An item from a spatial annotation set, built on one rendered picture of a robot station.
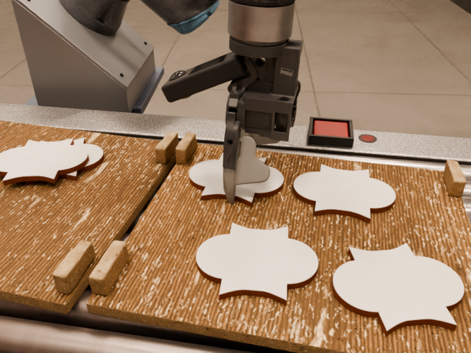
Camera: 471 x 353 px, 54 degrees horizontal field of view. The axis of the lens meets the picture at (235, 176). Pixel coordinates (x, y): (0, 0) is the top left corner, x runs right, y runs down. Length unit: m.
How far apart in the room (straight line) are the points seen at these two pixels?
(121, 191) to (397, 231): 0.37
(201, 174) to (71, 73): 0.46
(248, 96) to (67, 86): 0.56
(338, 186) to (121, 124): 0.43
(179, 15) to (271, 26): 0.55
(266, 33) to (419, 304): 0.32
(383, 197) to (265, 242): 0.18
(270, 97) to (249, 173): 0.10
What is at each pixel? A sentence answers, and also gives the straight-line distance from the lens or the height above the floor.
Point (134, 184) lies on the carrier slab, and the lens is 0.67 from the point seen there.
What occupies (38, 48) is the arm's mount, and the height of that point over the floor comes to 1.01.
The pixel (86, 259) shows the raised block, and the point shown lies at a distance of 0.54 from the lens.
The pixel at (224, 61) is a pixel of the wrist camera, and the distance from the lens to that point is 0.57.
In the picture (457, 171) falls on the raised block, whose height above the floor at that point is 0.96.
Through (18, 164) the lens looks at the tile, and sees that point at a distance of 0.73.
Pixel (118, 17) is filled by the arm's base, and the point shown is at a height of 1.04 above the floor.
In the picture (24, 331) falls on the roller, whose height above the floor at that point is 0.92.
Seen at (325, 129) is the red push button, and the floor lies 0.93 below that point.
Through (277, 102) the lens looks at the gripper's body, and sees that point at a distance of 0.55.
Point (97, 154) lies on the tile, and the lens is 0.74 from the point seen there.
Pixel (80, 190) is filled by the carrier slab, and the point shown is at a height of 0.94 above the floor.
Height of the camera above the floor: 1.30
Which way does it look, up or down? 33 degrees down
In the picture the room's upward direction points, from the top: straight up
